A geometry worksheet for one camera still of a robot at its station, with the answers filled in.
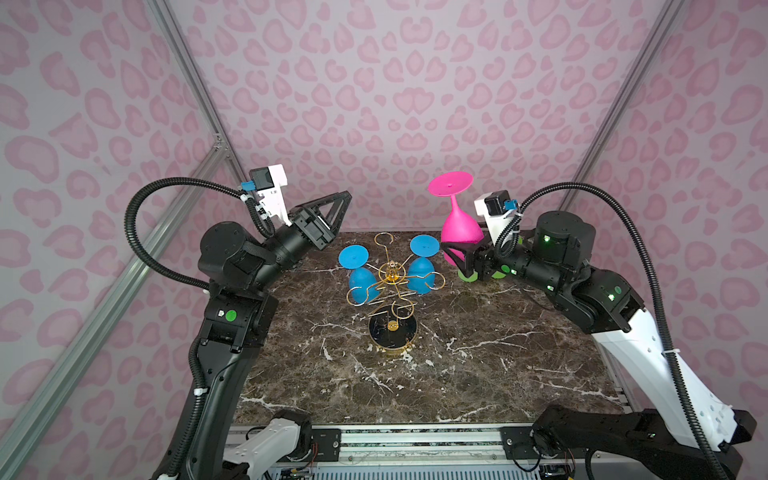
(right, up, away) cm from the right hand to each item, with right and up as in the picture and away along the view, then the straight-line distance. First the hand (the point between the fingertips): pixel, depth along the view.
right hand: (457, 234), depth 56 cm
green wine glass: (+16, -12, +49) cm, 53 cm away
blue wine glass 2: (-5, -8, +24) cm, 26 cm away
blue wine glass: (-20, -11, +22) cm, 32 cm away
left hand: (-19, +6, -8) cm, 22 cm away
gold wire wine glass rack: (-13, -20, +45) cm, 51 cm away
